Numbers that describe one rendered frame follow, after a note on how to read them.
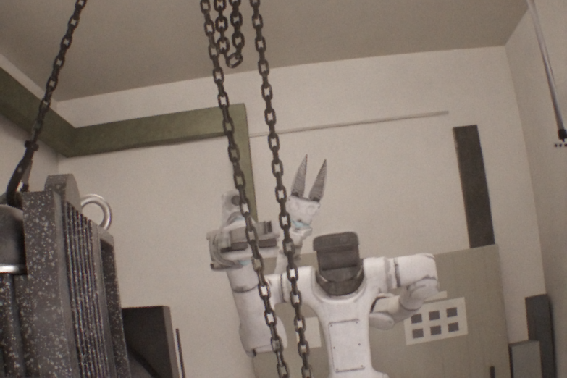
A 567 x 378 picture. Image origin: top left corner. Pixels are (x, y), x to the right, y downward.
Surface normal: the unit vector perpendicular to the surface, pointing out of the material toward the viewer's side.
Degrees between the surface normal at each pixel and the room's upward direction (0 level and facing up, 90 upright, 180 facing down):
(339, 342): 97
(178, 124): 90
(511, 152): 90
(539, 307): 90
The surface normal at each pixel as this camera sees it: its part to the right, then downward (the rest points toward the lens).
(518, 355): -0.04, -0.21
